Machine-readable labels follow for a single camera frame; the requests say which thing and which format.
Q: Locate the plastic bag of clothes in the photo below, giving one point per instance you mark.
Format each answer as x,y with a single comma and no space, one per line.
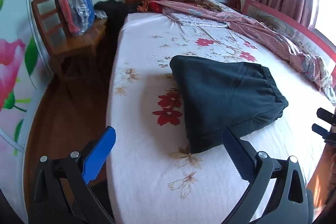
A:
79,15

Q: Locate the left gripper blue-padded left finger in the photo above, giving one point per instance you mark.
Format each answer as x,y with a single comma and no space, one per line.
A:
48,201

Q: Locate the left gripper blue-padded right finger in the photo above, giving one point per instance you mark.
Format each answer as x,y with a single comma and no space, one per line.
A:
288,202

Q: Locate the floral wardrobe door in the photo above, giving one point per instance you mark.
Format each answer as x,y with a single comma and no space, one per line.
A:
25,74

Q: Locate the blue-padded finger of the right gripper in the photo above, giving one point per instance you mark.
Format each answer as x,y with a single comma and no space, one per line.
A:
328,136
326,116

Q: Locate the black clothes pile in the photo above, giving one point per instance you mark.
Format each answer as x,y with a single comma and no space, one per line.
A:
116,13

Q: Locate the pink patterned quilt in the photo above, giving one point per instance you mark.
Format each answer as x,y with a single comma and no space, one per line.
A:
310,65

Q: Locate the dark navy sweatpants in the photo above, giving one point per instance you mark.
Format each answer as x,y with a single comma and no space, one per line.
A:
240,96

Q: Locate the white floral bed mattress sheet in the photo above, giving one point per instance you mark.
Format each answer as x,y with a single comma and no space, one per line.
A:
152,175

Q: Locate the red tasselled cushion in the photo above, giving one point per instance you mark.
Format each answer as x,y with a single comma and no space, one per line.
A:
150,6

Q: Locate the pink bed guard rail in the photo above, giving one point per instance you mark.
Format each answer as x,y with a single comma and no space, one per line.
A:
293,23

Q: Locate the wooden bedside chair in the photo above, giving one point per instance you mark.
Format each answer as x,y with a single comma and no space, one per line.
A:
63,47

